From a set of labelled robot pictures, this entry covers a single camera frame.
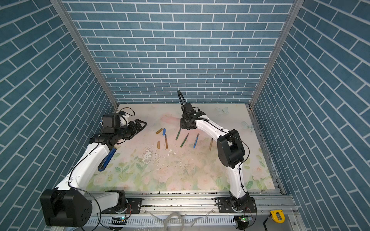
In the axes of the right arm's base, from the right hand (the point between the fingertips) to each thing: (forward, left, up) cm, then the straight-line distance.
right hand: (185, 125), depth 96 cm
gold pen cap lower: (-11, +17, -10) cm, 23 cm away
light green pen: (-6, 0, -10) cm, 12 cm away
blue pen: (-6, -8, -10) cm, 14 cm away
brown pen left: (-7, +13, -11) cm, 18 cm away
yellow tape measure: (-46, -51, -8) cm, 69 cm away
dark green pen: (-1, +5, -10) cm, 11 cm away
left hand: (-12, +20, +12) cm, 26 cm away
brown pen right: (-8, -18, -10) cm, 22 cm away
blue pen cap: (+1, +16, -10) cm, 19 cm away
